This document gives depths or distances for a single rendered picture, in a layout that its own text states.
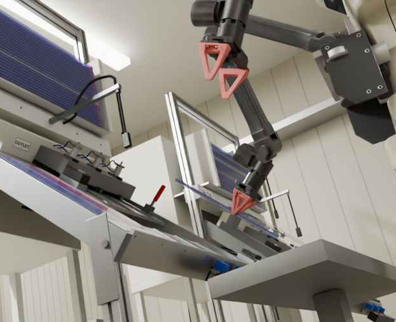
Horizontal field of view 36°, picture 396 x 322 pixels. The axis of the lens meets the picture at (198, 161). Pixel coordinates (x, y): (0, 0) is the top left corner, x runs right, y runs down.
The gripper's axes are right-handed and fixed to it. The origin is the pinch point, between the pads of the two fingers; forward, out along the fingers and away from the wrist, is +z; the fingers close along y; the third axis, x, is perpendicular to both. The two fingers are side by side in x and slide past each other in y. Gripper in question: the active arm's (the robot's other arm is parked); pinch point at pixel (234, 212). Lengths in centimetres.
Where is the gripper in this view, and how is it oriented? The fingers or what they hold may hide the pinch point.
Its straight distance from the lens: 195.1
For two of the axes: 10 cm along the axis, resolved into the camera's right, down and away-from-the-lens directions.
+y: -4.0, -3.7, -8.4
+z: -5.3, 8.4, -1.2
